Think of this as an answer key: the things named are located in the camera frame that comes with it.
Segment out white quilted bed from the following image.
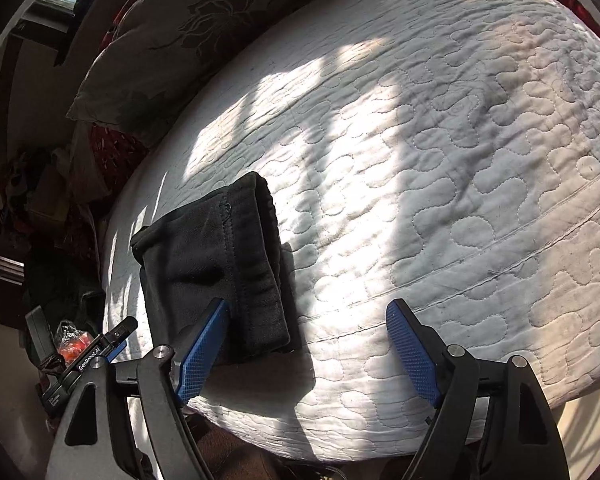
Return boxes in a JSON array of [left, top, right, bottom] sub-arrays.
[[100, 0, 600, 463]]

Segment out beige floral pillow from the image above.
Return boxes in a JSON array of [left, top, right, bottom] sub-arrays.
[[66, 0, 381, 148]]

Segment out cluttered clothes pile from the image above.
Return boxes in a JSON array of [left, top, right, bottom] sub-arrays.
[[0, 150, 96, 241]]

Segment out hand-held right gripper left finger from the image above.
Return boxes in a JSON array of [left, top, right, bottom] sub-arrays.
[[55, 298, 231, 480]]

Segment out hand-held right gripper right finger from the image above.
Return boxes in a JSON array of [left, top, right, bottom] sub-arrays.
[[385, 298, 571, 480]]

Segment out black pants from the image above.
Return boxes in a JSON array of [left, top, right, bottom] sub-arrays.
[[130, 171, 306, 367]]

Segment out clear bag with orange contents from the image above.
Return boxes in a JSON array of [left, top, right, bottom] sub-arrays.
[[54, 319, 92, 367]]

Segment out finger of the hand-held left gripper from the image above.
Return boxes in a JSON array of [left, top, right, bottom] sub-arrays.
[[100, 316, 140, 363]]

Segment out red patterned blanket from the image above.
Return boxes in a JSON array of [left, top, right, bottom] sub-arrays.
[[87, 0, 153, 193]]

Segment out dark green clothing pile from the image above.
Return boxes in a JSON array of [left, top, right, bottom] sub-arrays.
[[22, 245, 106, 331]]

